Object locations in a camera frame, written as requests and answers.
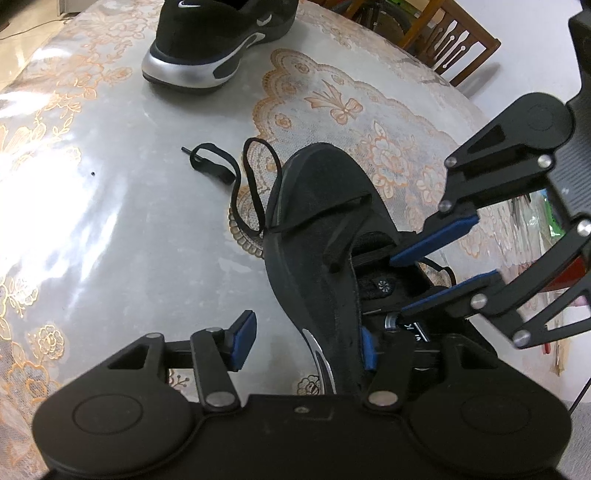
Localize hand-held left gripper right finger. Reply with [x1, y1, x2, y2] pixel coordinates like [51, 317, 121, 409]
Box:
[361, 327, 502, 411]

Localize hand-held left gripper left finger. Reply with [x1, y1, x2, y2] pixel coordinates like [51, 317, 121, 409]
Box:
[107, 310, 257, 411]

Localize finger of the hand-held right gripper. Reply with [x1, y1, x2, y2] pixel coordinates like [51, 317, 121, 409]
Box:
[389, 114, 556, 269]
[401, 219, 591, 350]

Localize black shoelace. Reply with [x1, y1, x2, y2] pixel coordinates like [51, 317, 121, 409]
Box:
[181, 137, 456, 284]

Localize black sneaker with lace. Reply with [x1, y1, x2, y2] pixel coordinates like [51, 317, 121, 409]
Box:
[264, 143, 458, 396]

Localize floral lace tablecloth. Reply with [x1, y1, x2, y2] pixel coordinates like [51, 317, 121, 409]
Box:
[0, 0, 570, 444]

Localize green printed plastic bag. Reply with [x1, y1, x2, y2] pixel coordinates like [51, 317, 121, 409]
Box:
[508, 191, 568, 278]

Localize wooden chair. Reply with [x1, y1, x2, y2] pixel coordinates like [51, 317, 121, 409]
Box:
[399, 0, 502, 89]

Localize black sneaker with silver sole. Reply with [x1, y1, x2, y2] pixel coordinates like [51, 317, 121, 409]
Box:
[141, 0, 299, 96]

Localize black cable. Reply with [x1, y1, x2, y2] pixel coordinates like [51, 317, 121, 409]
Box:
[569, 376, 591, 413]

